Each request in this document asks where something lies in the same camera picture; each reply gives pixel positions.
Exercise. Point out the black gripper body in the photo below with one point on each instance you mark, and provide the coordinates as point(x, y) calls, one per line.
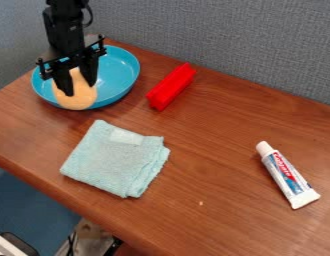
point(66, 22)

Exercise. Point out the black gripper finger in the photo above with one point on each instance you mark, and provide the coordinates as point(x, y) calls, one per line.
point(90, 65)
point(62, 77)

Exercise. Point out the blue plate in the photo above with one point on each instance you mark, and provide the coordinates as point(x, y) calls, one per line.
point(119, 70)

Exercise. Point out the light blue cloth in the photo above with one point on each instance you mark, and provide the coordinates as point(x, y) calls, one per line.
point(116, 160)

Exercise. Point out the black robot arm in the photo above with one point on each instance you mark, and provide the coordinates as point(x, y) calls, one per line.
point(67, 3)

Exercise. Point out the red plastic block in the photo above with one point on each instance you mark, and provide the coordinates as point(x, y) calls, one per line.
point(171, 86)

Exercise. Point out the grey table leg base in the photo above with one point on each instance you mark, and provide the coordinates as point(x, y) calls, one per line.
point(90, 240)

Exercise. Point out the white black object corner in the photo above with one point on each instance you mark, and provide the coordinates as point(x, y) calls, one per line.
point(14, 246)

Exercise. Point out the white toothpaste tube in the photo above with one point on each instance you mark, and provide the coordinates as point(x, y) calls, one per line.
point(293, 184)

